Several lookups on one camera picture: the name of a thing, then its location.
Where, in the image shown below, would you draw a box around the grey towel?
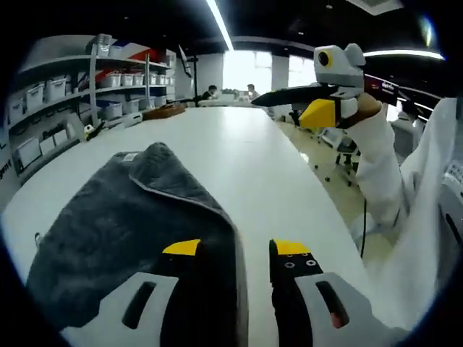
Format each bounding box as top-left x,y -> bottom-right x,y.
25,142 -> 251,347

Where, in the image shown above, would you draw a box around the person's right hand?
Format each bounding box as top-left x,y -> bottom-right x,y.
341,92 -> 383,129

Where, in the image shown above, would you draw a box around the black office chair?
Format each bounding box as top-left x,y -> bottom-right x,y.
335,139 -> 360,188

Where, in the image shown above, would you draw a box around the dark red display screen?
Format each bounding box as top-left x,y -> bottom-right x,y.
363,74 -> 403,106

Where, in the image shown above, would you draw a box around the long ceiling light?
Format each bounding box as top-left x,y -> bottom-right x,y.
205,0 -> 234,52
363,49 -> 446,61

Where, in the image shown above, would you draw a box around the person's white hoodie torso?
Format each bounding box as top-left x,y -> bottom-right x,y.
361,95 -> 463,330

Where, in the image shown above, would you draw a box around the black tripod stand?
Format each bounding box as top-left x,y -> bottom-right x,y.
177,45 -> 203,108

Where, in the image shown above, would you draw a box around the brown wooden tray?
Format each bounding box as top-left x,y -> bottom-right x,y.
142,104 -> 187,122

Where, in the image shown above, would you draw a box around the white chest-worn device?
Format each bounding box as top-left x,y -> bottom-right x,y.
438,158 -> 463,254

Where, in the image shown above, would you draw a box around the white long box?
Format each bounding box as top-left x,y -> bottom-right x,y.
104,111 -> 144,129

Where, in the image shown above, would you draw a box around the spare black yellow gripper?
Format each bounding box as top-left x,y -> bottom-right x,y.
83,121 -> 106,142

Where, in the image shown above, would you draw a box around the grey metal shelf unit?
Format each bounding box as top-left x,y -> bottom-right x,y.
3,34 -> 178,181

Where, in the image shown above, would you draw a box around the group of white storage boxes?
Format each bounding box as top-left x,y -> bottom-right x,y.
7,70 -> 171,171

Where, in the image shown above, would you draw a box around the thin black cable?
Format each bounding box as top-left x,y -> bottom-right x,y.
359,197 -> 368,259

